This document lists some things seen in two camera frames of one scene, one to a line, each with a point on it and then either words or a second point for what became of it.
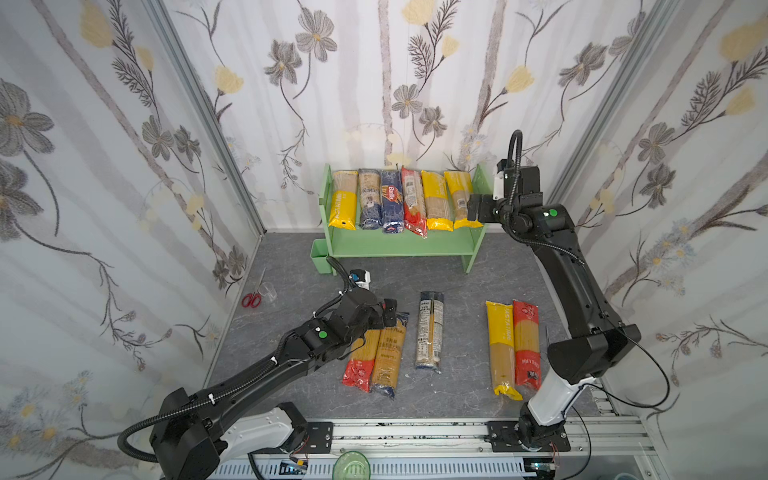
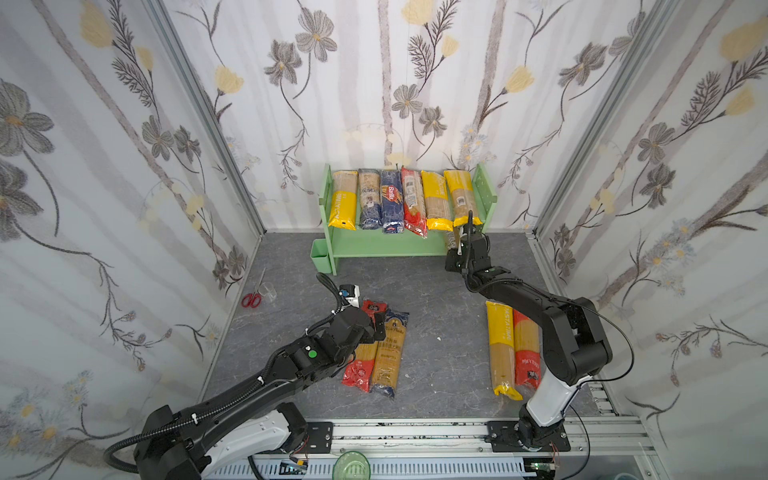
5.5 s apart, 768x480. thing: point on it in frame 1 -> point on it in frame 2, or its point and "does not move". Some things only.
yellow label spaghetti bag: x=344 y=204 does not move
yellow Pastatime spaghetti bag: x=438 y=214 does not move
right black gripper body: x=477 y=208 -> x=471 y=241
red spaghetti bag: x=359 y=368 does not move
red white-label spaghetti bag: x=413 y=202 does not move
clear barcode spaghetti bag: x=430 y=331 -> x=453 y=238
